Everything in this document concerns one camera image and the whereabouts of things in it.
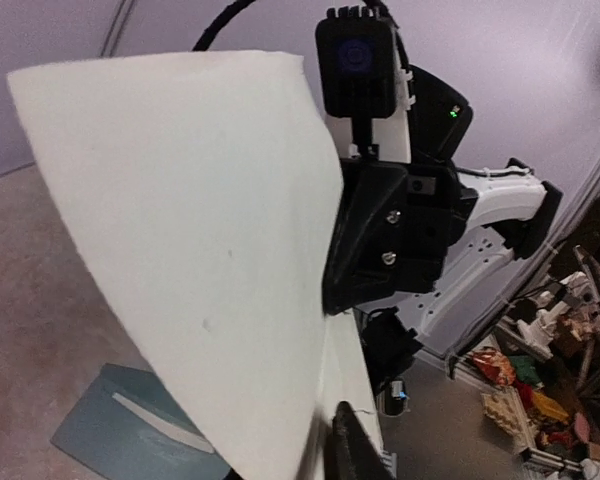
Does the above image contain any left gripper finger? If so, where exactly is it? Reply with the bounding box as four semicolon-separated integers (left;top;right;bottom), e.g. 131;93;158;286
329;401;393;480

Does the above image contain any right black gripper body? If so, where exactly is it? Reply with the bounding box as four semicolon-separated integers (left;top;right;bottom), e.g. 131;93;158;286
380;163;478;294

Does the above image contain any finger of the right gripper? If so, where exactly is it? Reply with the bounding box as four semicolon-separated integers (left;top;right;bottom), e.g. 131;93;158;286
322;158;409;315

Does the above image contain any white letter sheet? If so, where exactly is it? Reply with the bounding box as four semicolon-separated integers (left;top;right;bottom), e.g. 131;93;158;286
7;50;383;479
112;393;215;454

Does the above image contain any teal blue envelope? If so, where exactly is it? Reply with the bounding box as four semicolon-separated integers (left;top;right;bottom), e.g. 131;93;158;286
51;364;230;479

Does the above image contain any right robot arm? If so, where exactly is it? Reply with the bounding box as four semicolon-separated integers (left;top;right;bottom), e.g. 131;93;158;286
321;66;562;383

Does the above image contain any colourful clutter pile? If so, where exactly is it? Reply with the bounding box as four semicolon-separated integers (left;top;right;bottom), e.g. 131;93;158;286
467;346;600;462

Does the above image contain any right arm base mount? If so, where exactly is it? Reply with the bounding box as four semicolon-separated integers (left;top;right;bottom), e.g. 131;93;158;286
361;307;423;417

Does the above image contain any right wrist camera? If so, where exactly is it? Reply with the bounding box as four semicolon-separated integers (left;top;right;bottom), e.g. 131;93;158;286
315;1;415;163

